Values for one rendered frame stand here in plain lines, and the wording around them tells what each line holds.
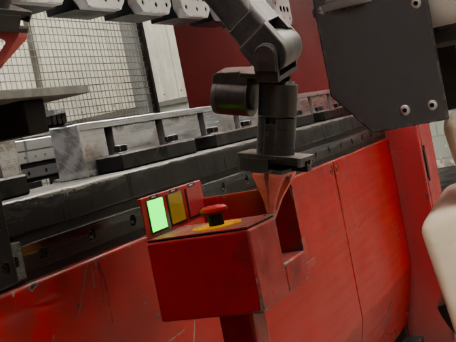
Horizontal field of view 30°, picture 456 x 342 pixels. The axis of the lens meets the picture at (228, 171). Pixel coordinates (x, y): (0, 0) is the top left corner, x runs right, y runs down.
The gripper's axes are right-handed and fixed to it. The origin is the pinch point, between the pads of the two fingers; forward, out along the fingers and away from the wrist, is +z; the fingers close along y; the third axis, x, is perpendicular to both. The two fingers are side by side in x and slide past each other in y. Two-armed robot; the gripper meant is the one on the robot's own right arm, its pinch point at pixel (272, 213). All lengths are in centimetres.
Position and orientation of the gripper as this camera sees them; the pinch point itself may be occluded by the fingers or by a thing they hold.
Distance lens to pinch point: 128.2
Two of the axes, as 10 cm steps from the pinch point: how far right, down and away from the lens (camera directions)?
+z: -0.4, 9.9, 1.5
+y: -9.2, -0.9, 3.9
